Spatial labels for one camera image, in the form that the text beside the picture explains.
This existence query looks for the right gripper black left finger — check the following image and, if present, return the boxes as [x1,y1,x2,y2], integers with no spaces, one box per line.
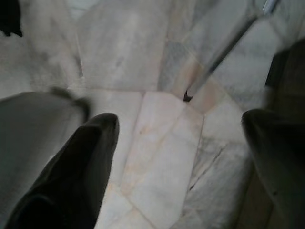
[4,113,119,229]

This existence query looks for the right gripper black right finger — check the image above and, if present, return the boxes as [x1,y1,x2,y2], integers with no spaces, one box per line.
[242,108,305,229]

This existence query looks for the silver metal clothes rack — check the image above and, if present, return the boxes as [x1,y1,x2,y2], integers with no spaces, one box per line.
[183,0,282,103]

